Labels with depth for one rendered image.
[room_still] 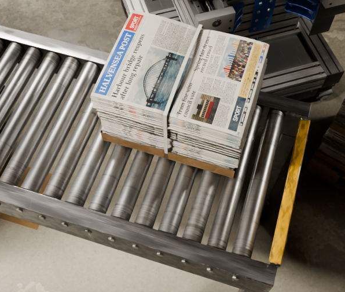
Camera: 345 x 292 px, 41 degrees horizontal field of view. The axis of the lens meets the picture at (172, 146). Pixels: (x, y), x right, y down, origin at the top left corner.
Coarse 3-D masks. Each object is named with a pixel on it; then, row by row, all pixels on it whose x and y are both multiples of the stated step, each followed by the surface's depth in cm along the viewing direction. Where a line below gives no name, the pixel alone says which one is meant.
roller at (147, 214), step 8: (160, 160) 128; (168, 160) 127; (160, 168) 126; (168, 168) 127; (152, 176) 126; (160, 176) 125; (168, 176) 126; (152, 184) 124; (160, 184) 124; (152, 192) 123; (160, 192) 123; (144, 200) 122; (152, 200) 122; (160, 200) 123; (144, 208) 121; (152, 208) 121; (144, 216) 119; (152, 216) 120; (144, 224) 119; (152, 224) 120
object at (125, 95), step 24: (144, 24) 120; (168, 24) 120; (120, 48) 116; (144, 48) 116; (168, 48) 117; (120, 72) 113; (144, 72) 113; (168, 72) 113; (96, 96) 110; (120, 96) 110; (144, 96) 110; (120, 120) 117; (144, 120) 112; (144, 144) 124
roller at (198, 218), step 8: (208, 176) 125; (216, 176) 126; (200, 184) 125; (208, 184) 124; (216, 184) 125; (200, 192) 123; (208, 192) 123; (200, 200) 122; (208, 200) 122; (192, 208) 122; (200, 208) 120; (208, 208) 121; (192, 216) 120; (200, 216) 119; (208, 216) 122; (192, 224) 118; (200, 224) 119; (184, 232) 119; (192, 232) 117; (200, 232) 118; (192, 240) 117; (200, 240) 118
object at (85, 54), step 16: (0, 32) 150; (16, 32) 150; (48, 48) 146; (64, 48) 146; (80, 48) 146; (80, 64) 147; (96, 64) 144; (96, 80) 152; (272, 96) 138; (288, 112) 135; (304, 112) 135; (288, 128) 142
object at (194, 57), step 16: (192, 32) 119; (208, 32) 119; (176, 64) 114; (192, 64) 114; (160, 96) 110; (176, 96) 110; (160, 112) 108; (176, 112) 107; (160, 128) 114; (176, 128) 111; (160, 144) 122; (176, 144) 119
